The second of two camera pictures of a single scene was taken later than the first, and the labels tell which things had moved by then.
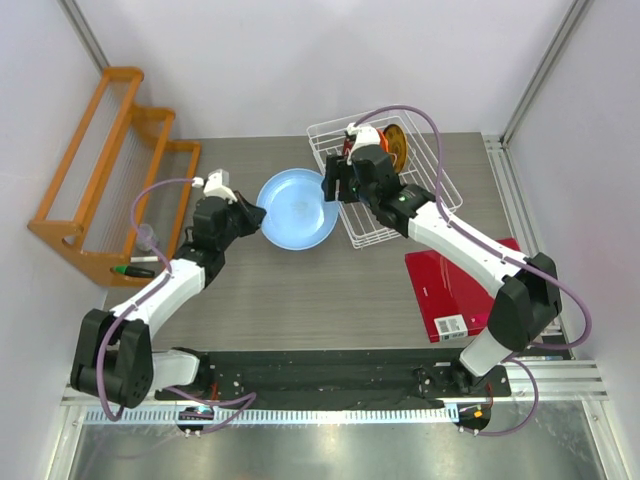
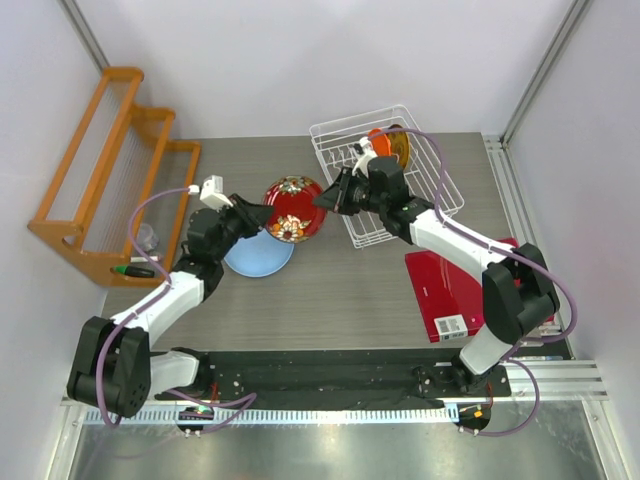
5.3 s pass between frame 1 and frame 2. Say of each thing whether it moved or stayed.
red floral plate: moved
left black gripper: stayed
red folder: stayed
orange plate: stayed
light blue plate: moved
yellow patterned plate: stayed
